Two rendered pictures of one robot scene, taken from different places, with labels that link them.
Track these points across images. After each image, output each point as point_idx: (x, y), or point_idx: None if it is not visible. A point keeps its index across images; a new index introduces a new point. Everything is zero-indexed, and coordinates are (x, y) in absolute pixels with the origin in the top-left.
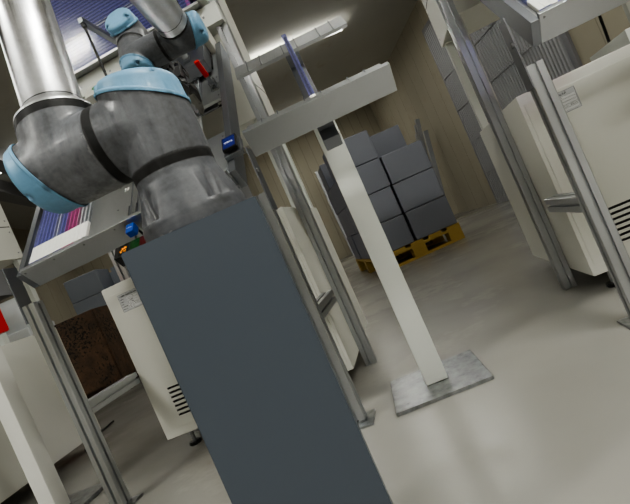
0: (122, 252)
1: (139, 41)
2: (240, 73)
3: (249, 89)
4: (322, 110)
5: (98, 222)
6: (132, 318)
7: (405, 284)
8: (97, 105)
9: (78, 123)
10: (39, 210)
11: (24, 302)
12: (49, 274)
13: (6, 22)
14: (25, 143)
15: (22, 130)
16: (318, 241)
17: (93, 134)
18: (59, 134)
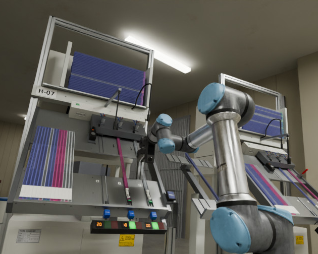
0: (98, 226)
1: (175, 137)
2: (170, 160)
3: None
4: None
5: (77, 193)
6: (19, 249)
7: None
8: (273, 217)
9: (269, 223)
10: (25, 156)
11: None
12: (28, 210)
13: (237, 150)
14: (247, 218)
15: (246, 210)
16: None
17: (275, 233)
18: (262, 224)
